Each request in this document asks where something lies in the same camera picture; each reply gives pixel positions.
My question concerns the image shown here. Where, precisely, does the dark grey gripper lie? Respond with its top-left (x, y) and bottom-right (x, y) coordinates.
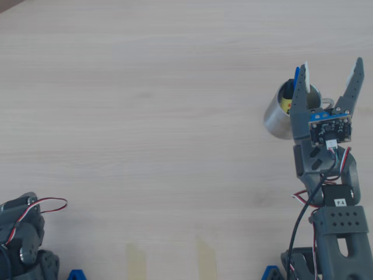
top-left (290, 57), bottom-right (365, 144)

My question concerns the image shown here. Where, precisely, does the blue ballpoint pen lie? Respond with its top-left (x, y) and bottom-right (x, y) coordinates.
top-left (293, 66), bottom-right (302, 92)

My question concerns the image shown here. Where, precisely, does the silver metal cup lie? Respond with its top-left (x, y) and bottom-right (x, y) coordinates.
top-left (263, 79), bottom-right (335, 141)

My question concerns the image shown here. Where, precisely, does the yellow highlighter marker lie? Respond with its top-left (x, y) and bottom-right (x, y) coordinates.
top-left (279, 78), bottom-right (295, 115)

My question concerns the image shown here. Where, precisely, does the yellow masking tape strip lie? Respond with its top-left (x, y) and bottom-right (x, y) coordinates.
top-left (195, 235), bottom-right (218, 280)
top-left (126, 243), bottom-right (148, 280)

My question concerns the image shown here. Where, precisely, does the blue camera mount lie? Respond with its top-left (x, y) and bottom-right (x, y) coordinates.
top-left (309, 109), bottom-right (350, 124)

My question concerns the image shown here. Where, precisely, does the camera circuit board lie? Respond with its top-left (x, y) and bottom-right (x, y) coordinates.
top-left (308, 115), bottom-right (353, 151)

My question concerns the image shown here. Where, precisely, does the black camera cable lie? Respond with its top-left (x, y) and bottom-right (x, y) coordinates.
top-left (286, 147), bottom-right (339, 280)

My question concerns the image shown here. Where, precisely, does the blue arm base plate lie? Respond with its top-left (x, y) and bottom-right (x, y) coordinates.
top-left (263, 265), bottom-right (285, 280)
top-left (67, 269), bottom-right (89, 280)

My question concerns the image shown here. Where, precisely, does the grey robot arm with handle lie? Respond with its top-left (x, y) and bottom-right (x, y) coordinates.
top-left (0, 191), bottom-right (61, 280)

